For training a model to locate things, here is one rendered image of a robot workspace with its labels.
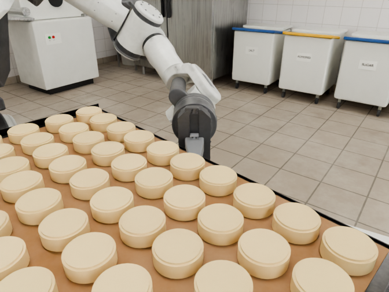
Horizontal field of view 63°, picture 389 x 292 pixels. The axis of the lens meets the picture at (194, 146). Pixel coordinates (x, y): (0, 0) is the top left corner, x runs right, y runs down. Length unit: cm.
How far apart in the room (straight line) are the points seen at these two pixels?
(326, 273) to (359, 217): 187
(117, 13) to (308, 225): 67
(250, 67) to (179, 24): 105
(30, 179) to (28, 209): 7
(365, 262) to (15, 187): 39
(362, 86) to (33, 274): 359
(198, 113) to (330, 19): 393
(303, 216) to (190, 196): 13
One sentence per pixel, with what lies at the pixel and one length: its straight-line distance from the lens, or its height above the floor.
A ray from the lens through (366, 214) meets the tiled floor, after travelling 222.
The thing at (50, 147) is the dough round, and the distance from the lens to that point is 54.
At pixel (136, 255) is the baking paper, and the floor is 100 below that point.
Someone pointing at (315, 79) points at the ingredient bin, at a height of 29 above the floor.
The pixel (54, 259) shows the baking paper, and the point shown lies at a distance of 36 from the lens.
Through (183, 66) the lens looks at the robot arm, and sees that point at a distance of 74.
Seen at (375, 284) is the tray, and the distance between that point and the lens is 36.
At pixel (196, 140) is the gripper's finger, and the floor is 101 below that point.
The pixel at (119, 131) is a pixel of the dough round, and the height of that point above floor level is 102.
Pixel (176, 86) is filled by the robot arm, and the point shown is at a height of 105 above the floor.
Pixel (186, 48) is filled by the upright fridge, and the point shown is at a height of 50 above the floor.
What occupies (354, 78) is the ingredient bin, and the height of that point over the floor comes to 37.
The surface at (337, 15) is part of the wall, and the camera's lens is 437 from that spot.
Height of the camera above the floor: 124
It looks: 27 degrees down
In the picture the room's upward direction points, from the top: straight up
